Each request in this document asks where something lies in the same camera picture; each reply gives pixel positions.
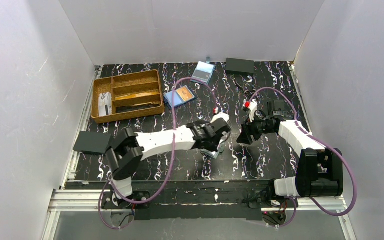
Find blue card holder orange card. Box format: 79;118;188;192
163;86;196;109

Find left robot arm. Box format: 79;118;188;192
105;113;231;200

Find white cards in tray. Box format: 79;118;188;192
98;92;112;117

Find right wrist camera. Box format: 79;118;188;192
242;100;257;123

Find aluminium frame rail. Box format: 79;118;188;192
42;190;357;240

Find orange card in tray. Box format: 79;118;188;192
115;92;153;100

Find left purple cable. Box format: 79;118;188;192
98;77;218;231

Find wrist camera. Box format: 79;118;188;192
210;107;229;124
242;100;257;123

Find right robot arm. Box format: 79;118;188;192
237;101;343;199

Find blue card holder grey card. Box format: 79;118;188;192
191;61;215;84

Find black wallet at left edge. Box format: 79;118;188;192
73;131;112;155

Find black cards in tray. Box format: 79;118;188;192
115;103;159;114

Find green card holder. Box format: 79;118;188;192
200;143;224;159

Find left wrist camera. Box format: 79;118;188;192
210;107;229;124

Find woven brown organizer tray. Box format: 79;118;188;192
90;70;165;124

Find black box at back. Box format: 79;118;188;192
225;58;254;76

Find black binder clips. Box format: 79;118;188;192
233;79;256;93

